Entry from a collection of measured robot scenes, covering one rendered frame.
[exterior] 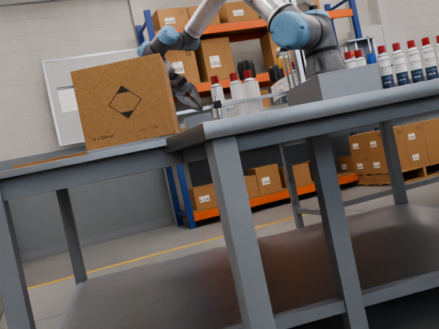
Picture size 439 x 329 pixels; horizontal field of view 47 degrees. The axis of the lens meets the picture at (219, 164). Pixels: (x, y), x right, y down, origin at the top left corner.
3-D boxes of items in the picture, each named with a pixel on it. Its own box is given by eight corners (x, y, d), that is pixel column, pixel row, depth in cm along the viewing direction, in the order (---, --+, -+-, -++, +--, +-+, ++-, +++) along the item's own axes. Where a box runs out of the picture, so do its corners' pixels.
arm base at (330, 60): (336, 79, 184) (329, 53, 184) (358, 68, 170) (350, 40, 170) (299, 87, 180) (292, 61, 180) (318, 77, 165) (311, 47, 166)
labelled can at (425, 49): (435, 81, 236) (426, 38, 236) (441, 79, 231) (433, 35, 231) (425, 83, 235) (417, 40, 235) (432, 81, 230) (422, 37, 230)
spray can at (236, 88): (247, 119, 221) (237, 73, 220) (249, 117, 216) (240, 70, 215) (235, 121, 220) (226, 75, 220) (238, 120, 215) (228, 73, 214)
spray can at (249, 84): (260, 116, 222) (251, 70, 221) (263, 115, 217) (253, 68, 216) (249, 118, 221) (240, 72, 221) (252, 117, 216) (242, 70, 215)
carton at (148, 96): (181, 136, 189) (166, 65, 189) (176, 133, 165) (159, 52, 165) (102, 152, 189) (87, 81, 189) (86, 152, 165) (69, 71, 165)
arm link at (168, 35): (179, 24, 206) (165, 42, 213) (160, 22, 198) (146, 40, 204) (189, 39, 205) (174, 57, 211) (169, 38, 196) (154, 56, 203)
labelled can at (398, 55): (406, 87, 233) (398, 44, 233) (412, 85, 228) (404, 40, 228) (396, 89, 233) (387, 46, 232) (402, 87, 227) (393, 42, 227)
